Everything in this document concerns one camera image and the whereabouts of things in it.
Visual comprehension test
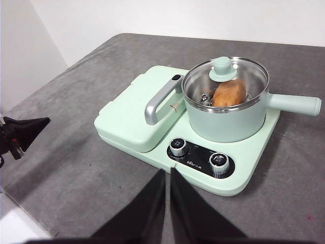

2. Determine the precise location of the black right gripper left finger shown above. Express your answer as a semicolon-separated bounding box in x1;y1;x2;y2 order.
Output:
86;171;167;244

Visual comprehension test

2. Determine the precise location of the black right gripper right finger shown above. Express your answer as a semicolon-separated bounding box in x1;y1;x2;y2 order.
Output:
169;167;254;244

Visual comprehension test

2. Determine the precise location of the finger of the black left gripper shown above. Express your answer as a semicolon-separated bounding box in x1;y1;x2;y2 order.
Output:
4;116;51;153

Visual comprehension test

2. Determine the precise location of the brown potato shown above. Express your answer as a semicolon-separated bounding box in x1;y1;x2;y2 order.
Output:
211;78;249;107

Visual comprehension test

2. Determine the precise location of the glass lid with green knob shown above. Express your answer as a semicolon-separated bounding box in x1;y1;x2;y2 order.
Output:
182;56;270;113

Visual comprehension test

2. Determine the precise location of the steel steamer rack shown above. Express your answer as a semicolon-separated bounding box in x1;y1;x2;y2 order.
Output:
199;98;256;109

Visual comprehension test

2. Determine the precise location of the green breakfast machine base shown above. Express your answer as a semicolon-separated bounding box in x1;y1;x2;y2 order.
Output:
93;65;281;198

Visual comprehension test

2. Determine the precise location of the silver knob with swirl mark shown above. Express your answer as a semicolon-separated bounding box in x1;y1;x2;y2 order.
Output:
209;152;231;177

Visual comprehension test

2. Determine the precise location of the silver knob with text mark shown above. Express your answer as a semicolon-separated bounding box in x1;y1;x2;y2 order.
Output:
169;138;190;158

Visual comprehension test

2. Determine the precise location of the green steamer pot with handle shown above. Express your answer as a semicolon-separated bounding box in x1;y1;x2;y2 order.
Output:
182;57;322;143

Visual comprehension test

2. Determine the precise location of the silver grill lid handle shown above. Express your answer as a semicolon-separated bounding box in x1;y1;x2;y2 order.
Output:
144;74;185;126

